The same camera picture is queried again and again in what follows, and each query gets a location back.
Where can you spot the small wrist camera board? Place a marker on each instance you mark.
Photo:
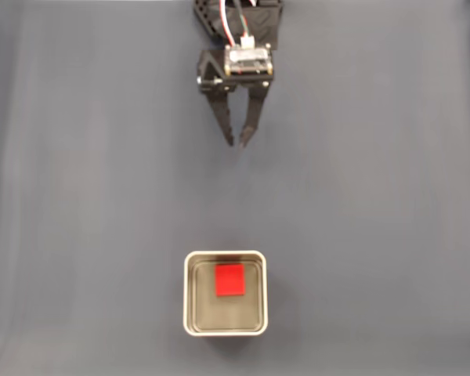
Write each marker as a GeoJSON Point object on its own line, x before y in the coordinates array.
{"type": "Point", "coordinates": [246, 60]}

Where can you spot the beige square metal container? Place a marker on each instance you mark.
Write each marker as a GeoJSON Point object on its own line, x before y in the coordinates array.
{"type": "Point", "coordinates": [192, 293]}

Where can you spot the dark blue table mat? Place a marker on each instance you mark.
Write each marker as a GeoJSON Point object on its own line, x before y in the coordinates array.
{"type": "Point", "coordinates": [62, 196]}

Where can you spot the red cube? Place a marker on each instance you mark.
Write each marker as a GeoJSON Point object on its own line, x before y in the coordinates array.
{"type": "Point", "coordinates": [230, 280]}

